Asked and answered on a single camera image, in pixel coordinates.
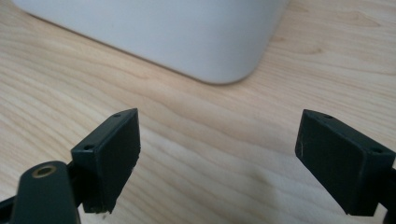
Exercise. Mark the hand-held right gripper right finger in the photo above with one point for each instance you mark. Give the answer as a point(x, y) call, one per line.
point(336, 165)

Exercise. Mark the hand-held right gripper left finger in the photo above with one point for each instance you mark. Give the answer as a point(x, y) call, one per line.
point(109, 161)

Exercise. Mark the white plastic bin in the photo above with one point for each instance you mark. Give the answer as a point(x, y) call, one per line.
point(174, 34)

